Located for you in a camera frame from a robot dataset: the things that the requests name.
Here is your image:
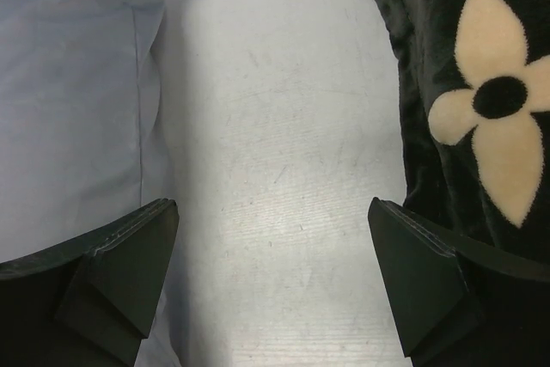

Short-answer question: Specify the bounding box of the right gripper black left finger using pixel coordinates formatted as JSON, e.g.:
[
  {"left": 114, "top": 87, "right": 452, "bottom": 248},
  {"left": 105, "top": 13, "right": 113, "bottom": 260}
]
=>
[{"left": 1, "top": 199, "right": 179, "bottom": 366}]

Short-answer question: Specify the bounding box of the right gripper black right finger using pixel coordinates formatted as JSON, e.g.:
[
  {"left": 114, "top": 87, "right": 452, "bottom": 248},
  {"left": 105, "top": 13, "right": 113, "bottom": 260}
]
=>
[{"left": 369, "top": 199, "right": 549, "bottom": 367}]

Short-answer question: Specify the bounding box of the grey pillowcase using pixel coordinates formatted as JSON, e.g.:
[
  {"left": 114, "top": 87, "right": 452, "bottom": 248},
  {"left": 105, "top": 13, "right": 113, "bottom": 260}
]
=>
[{"left": 1, "top": 0, "right": 181, "bottom": 366}]

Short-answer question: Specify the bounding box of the black floral plush pillow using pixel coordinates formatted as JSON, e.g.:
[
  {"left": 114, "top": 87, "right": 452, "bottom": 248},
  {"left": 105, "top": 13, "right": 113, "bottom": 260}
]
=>
[{"left": 375, "top": 0, "right": 549, "bottom": 263}]

